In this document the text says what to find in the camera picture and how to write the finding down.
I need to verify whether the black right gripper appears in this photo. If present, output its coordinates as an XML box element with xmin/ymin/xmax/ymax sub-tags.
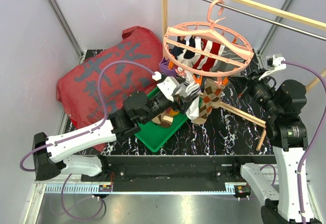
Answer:
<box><xmin>228</xmin><ymin>67</ymin><xmax>281</xmax><ymax>116</ymax></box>

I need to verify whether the white black-striped sock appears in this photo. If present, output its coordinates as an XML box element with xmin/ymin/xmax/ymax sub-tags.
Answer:
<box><xmin>185</xmin><ymin>81</ymin><xmax>201</xmax><ymax>121</ymax></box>

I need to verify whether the brown argyle sock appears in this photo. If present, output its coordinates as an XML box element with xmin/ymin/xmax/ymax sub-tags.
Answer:
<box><xmin>151</xmin><ymin>112</ymin><xmax>170</xmax><ymax>125</ymax></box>
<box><xmin>192</xmin><ymin>79</ymin><xmax>225</xmax><ymax>125</ymax></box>

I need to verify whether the purple striped sock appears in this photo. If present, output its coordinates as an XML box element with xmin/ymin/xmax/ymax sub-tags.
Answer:
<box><xmin>159</xmin><ymin>58</ymin><xmax>177</xmax><ymax>77</ymax></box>

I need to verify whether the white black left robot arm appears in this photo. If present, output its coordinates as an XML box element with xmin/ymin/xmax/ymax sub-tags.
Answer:
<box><xmin>32</xmin><ymin>92</ymin><xmax>199</xmax><ymax>181</ymax></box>

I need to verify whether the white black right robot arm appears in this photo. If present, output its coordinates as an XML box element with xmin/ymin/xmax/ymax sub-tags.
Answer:
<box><xmin>229</xmin><ymin>75</ymin><xmax>321</xmax><ymax>223</ymax></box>

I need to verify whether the brown striped sock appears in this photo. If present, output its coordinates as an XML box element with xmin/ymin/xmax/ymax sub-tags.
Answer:
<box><xmin>160</xmin><ymin>114</ymin><xmax>174</xmax><ymax>128</ymax></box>

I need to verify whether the grey sock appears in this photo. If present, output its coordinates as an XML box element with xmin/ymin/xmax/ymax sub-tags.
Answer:
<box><xmin>211</xmin><ymin>47</ymin><xmax>245</xmax><ymax>72</ymax></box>

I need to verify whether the red christmas sock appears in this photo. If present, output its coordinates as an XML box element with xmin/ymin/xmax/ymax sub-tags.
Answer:
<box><xmin>196</xmin><ymin>40</ymin><xmax>226</xmax><ymax>72</ymax></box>

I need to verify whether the green plastic tray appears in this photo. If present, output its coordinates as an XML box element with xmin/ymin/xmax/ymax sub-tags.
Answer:
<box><xmin>133</xmin><ymin>86</ymin><xmax>188</xmax><ymax>153</ymax></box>

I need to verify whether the red printed cloth sack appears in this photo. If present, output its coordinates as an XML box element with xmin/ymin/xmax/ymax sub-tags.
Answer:
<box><xmin>56</xmin><ymin>25</ymin><xmax>165</xmax><ymax>153</ymax></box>

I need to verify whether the metal hanging rod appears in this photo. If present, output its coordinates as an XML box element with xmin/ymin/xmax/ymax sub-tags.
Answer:
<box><xmin>164</xmin><ymin>0</ymin><xmax>326</xmax><ymax>43</ymax></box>

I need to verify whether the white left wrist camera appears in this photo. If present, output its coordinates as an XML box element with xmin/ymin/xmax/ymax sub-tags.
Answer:
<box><xmin>157</xmin><ymin>76</ymin><xmax>180</xmax><ymax>102</ymax></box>

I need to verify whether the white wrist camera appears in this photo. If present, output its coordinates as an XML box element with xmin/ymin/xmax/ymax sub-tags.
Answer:
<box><xmin>157</xmin><ymin>76</ymin><xmax>180</xmax><ymax>102</ymax></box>
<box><xmin>259</xmin><ymin>54</ymin><xmax>286</xmax><ymax>81</ymax></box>

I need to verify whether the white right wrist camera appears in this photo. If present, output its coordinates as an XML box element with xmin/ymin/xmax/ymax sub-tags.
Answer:
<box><xmin>259</xmin><ymin>54</ymin><xmax>286</xmax><ymax>81</ymax></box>

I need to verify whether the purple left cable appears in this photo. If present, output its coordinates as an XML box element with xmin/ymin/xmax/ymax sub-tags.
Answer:
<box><xmin>19</xmin><ymin>60</ymin><xmax>161</xmax><ymax>221</ymax></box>

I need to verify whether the purple cable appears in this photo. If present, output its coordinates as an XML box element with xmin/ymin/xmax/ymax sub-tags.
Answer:
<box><xmin>19</xmin><ymin>60</ymin><xmax>161</xmax><ymax>221</ymax></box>
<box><xmin>281</xmin><ymin>61</ymin><xmax>326</xmax><ymax>224</ymax></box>

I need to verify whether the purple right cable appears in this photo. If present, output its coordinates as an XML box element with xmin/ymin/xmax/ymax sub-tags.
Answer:
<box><xmin>281</xmin><ymin>61</ymin><xmax>326</xmax><ymax>224</ymax></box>

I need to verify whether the wooden drying rack frame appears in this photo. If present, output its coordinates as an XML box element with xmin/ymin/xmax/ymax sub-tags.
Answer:
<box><xmin>159</xmin><ymin>0</ymin><xmax>326</xmax><ymax>151</ymax></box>

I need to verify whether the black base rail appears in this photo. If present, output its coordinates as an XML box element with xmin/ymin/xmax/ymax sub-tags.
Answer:
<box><xmin>81</xmin><ymin>155</ymin><xmax>276</xmax><ymax>193</ymax></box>

